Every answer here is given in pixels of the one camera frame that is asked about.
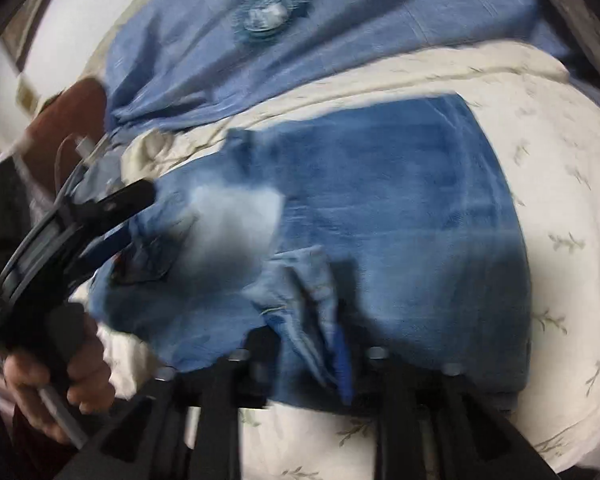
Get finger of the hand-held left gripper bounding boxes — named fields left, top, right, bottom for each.
left=71, top=179, right=157, bottom=229
left=69, top=231, right=132, bottom=282

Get blue plaid quilt with emblem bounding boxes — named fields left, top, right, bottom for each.
left=102, top=0, right=581, bottom=133

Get person's left hand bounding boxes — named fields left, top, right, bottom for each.
left=2, top=310, right=117, bottom=445

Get blue denim pants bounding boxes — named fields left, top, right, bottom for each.
left=87, top=92, right=536, bottom=407

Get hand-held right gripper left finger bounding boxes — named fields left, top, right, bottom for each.
left=55, top=327, right=281, bottom=480

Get brown cloth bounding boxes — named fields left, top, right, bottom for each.
left=24, top=77, right=109, bottom=201

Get cream leaf print bed sheet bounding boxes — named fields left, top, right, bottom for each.
left=87, top=42, right=600, bottom=480

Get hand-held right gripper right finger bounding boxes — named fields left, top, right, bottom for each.
left=332, top=320, right=561, bottom=480

